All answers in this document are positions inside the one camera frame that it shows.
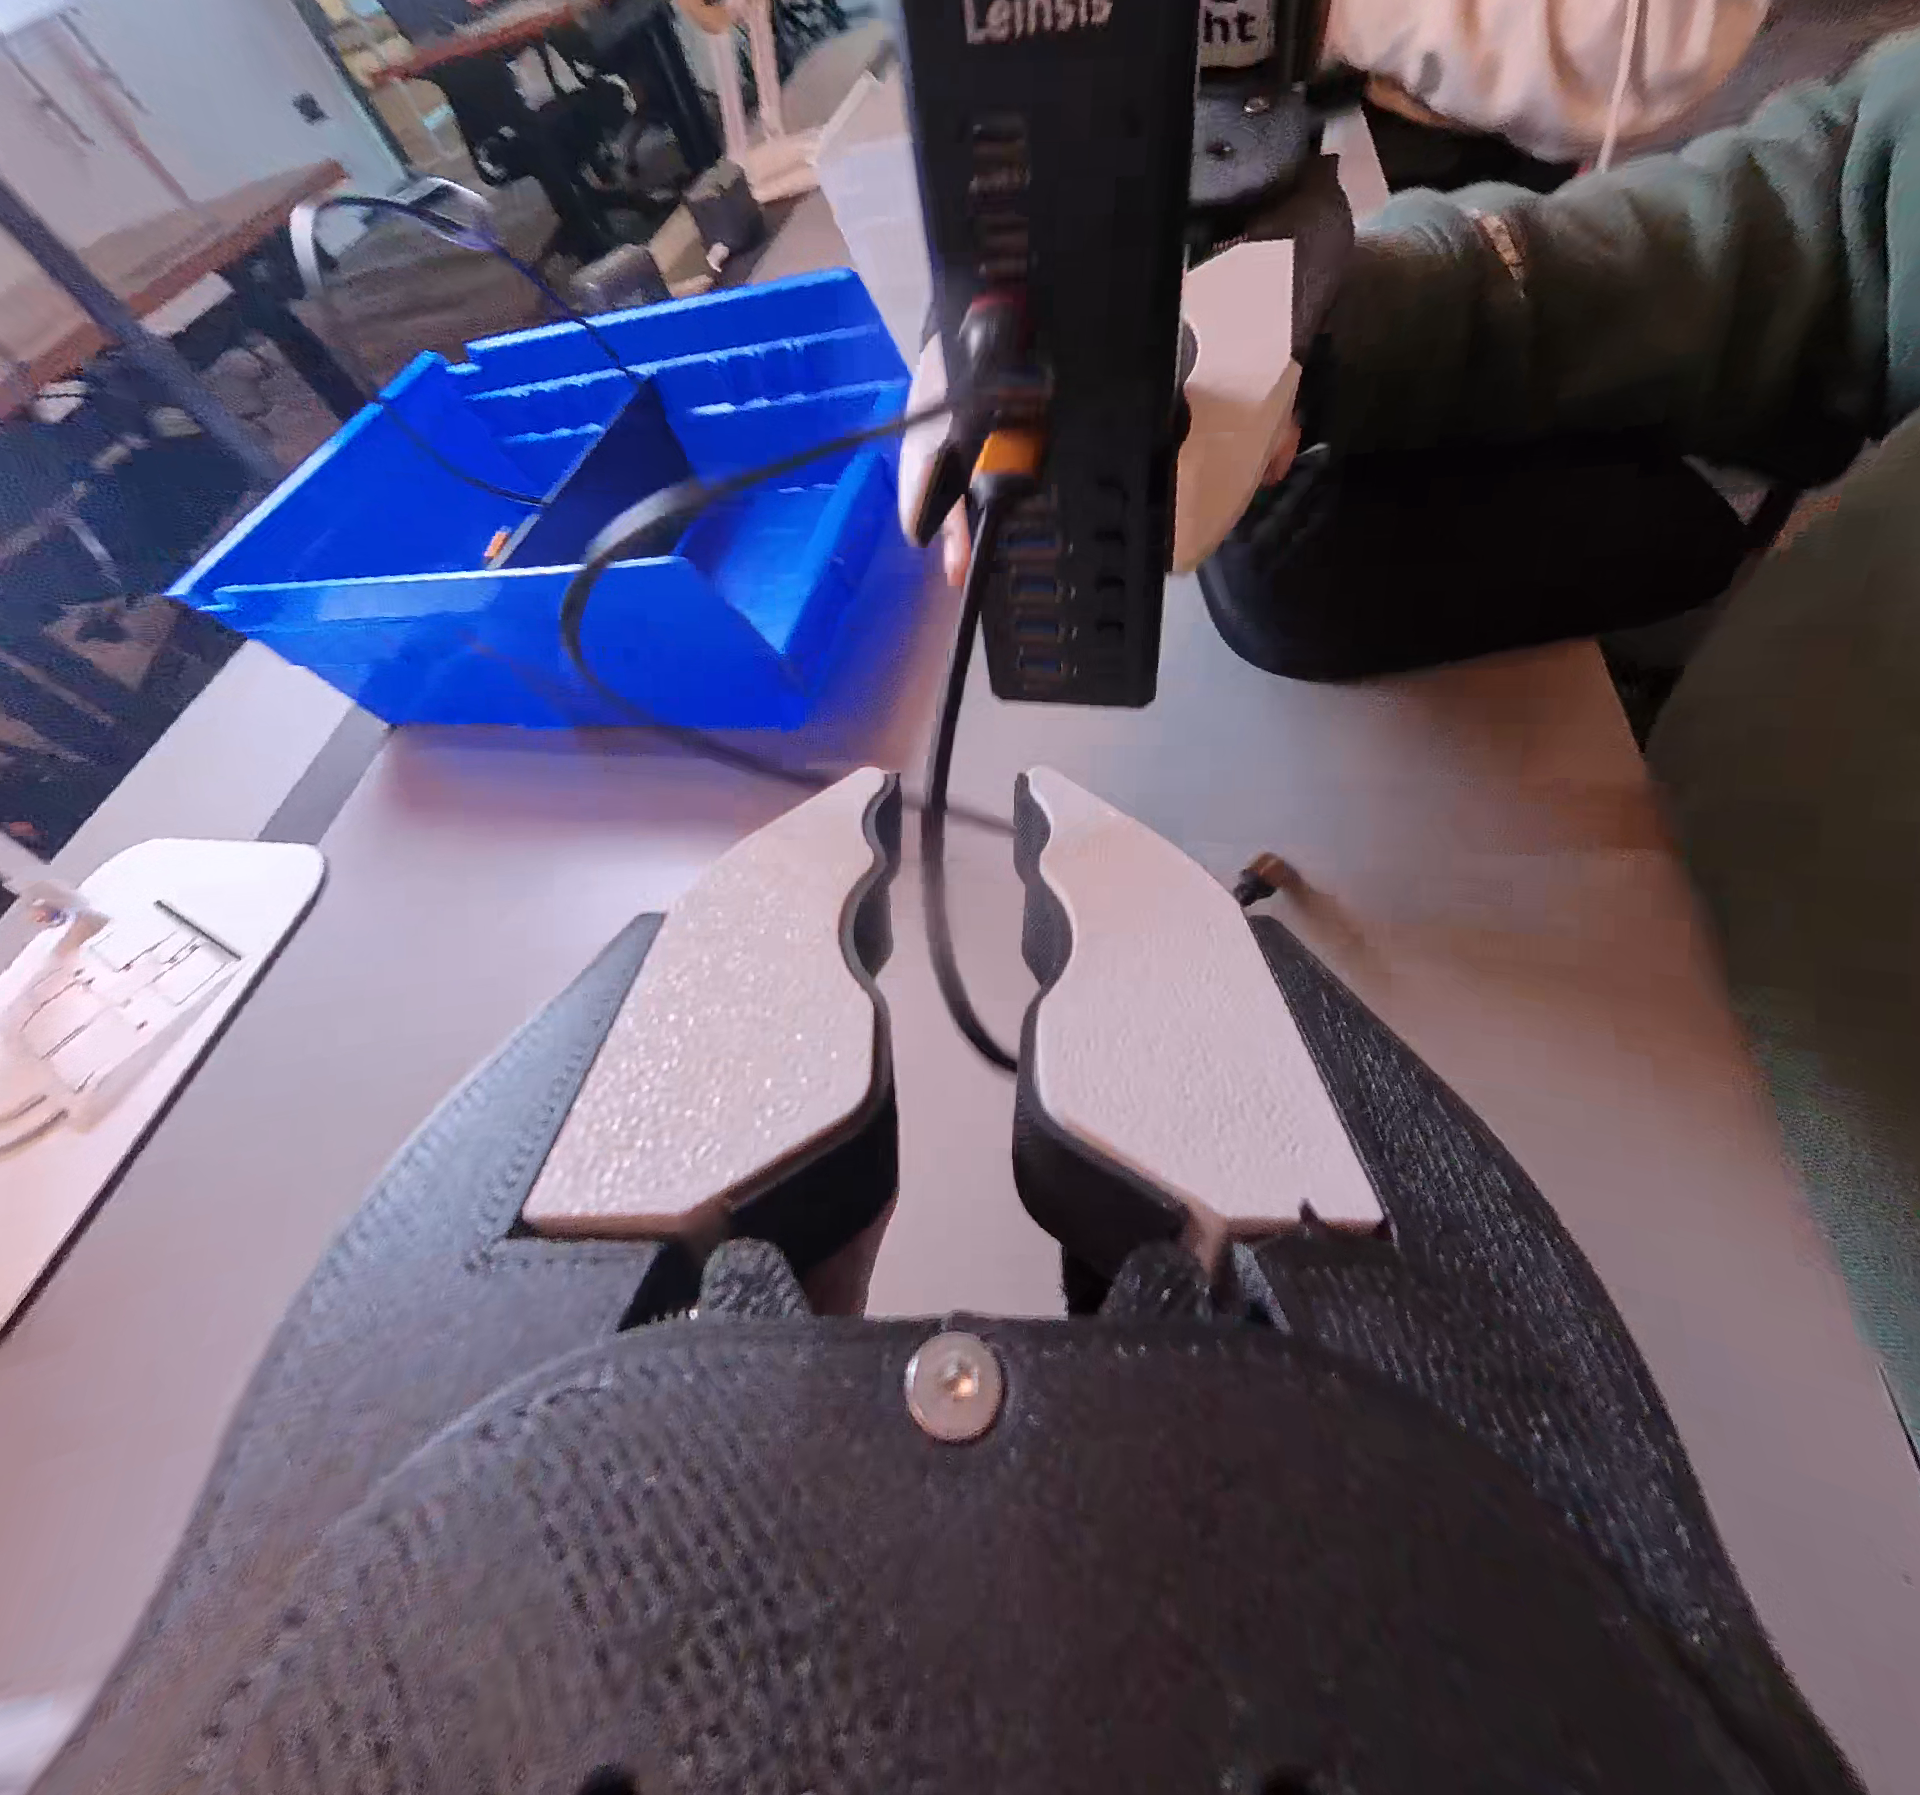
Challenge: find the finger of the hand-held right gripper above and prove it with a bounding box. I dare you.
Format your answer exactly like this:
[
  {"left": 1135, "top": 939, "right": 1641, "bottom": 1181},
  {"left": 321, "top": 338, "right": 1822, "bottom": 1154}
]
[
  {"left": 898, "top": 328, "right": 982, "bottom": 589},
  {"left": 1168, "top": 233, "right": 1308, "bottom": 579}
]

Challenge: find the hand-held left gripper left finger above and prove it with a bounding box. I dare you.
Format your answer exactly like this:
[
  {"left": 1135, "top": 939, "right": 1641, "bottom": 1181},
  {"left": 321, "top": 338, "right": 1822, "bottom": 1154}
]
[{"left": 522, "top": 766, "right": 903, "bottom": 1323}]

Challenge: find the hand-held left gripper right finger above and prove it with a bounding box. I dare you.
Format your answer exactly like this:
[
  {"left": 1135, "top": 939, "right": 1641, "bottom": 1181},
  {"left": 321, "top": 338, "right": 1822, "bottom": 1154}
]
[{"left": 1012, "top": 766, "right": 1388, "bottom": 1317}]

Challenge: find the orange black USB cable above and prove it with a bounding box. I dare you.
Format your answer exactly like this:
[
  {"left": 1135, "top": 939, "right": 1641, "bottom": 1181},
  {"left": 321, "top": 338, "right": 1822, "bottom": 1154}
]
[{"left": 919, "top": 428, "right": 1048, "bottom": 1076}]

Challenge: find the blue plastic bin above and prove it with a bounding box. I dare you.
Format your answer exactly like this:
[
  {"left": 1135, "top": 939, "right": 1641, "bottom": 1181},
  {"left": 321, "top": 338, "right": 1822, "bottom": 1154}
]
[{"left": 169, "top": 268, "right": 940, "bottom": 730}]

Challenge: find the person's right forearm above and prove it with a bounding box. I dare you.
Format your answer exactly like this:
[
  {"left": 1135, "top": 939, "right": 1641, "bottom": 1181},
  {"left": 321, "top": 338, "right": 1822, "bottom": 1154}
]
[{"left": 1319, "top": 40, "right": 1920, "bottom": 478}]

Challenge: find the beige cloth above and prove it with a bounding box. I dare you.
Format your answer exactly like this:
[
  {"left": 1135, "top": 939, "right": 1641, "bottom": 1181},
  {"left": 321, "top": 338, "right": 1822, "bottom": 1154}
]
[{"left": 1319, "top": 0, "right": 1794, "bottom": 167}]

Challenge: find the black bin divider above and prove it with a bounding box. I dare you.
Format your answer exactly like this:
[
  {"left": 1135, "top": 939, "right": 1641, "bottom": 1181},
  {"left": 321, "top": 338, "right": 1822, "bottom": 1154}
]
[{"left": 494, "top": 376, "right": 707, "bottom": 572}]

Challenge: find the long wooden desk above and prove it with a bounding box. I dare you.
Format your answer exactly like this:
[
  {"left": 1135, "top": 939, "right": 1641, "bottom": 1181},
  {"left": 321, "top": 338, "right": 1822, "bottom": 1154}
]
[{"left": 368, "top": 0, "right": 707, "bottom": 177}]

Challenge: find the white stand base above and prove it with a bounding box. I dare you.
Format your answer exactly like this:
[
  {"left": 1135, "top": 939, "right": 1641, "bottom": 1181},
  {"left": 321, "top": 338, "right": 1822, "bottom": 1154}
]
[{"left": 0, "top": 839, "right": 327, "bottom": 1332}]

